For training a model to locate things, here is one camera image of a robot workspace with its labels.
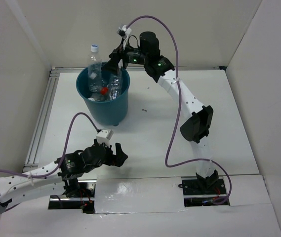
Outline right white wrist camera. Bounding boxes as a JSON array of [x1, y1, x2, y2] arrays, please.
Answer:
[[117, 25, 132, 49]]

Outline teal plastic bin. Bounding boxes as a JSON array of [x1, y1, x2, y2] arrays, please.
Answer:
[[76, 68, 130, 126]]

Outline clear bottle blue cap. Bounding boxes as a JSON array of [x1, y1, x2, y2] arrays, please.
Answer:
[[87, 44, 104, 93]]

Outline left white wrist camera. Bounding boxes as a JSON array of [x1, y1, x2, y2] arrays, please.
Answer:
[[96, 128, 114, 147]]

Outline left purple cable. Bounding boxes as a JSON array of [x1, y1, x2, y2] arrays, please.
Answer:
[[0, 112, 100, 209]]

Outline purple cable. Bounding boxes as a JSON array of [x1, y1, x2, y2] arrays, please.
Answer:
[[0, 112, 100, 209], [126, 15, 232, 205]]

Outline aluminium rail frame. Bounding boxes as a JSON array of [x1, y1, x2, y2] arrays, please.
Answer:
[[22, 69, 60, 173]]

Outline white tape sheet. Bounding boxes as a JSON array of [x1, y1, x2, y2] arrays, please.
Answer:
[[94, 177, 185, 214]]

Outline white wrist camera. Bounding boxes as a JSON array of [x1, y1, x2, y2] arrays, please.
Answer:
[[96, 128, 114, 147], [117, 25, 132, 49]]

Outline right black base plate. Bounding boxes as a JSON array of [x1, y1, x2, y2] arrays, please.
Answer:
[[178, 178, 227, 207]]

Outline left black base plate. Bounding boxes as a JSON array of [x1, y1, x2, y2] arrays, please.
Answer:
[[48, 180, 97, 214]]

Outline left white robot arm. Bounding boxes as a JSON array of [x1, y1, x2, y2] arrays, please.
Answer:
[[0, 142, 128, 215]]

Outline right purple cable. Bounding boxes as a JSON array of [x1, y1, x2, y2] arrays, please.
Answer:
[[126, 15, 232, 205]]

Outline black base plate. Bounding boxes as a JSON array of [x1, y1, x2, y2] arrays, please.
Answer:
[[48, 180, 97, 214], [178, 178, 227, 207]]

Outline clear bottle white cap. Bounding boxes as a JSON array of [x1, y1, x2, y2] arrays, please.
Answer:
[[108, 73, 122, 101]]

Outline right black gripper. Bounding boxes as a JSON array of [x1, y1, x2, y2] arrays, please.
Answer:
[[101, 38, 148, 75]]

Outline red cap bottle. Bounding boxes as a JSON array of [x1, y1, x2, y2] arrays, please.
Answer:
[[100, 86, 109, 95]]

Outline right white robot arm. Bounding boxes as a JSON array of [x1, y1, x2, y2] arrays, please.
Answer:
[[102, 30, 218, 194]]

